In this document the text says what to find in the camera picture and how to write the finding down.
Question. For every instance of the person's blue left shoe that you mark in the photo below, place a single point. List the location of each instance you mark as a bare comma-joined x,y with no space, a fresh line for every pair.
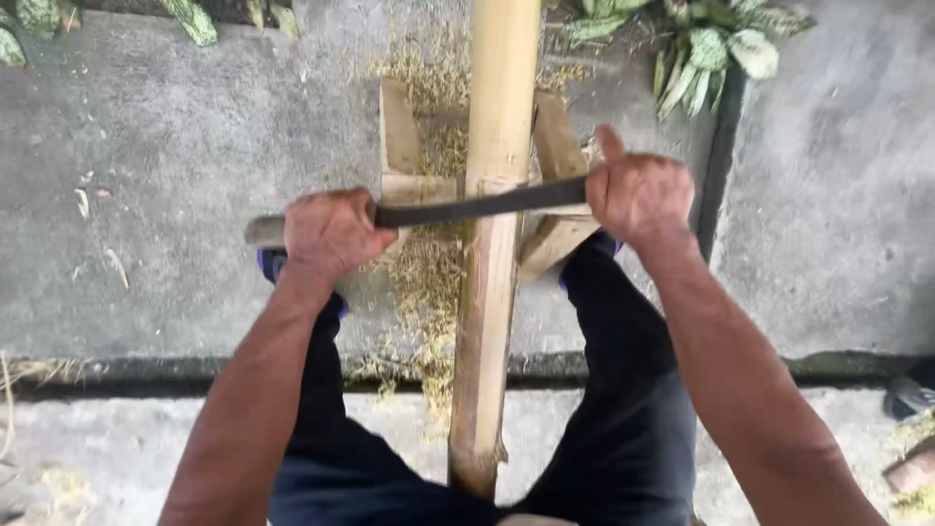
269,263

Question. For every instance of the person's blue shoe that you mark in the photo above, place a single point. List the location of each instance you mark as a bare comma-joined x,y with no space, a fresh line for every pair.
269,263
612,245

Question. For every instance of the dark sandal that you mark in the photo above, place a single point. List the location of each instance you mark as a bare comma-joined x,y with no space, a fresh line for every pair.
911,398

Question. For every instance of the person's left hand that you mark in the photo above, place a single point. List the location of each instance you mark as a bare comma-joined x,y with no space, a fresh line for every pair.
329,234

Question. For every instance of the speckled green leafy plant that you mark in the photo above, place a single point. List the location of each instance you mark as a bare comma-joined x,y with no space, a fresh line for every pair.
191,18
705,51

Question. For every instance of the brown brick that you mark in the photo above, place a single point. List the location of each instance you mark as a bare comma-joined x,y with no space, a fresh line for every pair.
913,471

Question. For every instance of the wooden trestle stand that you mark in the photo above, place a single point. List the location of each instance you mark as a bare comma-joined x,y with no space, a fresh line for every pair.
400,131

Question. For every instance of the person's right hand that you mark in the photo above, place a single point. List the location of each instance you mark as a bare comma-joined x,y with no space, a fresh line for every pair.
646,193

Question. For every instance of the person's dark trousers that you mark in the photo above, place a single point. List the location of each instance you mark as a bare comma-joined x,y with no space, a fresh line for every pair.
628,409

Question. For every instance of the long yellow bamboo pole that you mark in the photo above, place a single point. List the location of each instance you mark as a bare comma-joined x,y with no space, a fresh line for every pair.
497,88

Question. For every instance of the person's blue right shoe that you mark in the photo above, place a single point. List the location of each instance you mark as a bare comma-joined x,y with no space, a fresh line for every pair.
612,245

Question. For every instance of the heap of bamboo shavings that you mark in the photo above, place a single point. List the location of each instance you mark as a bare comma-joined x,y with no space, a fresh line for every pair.
427,281

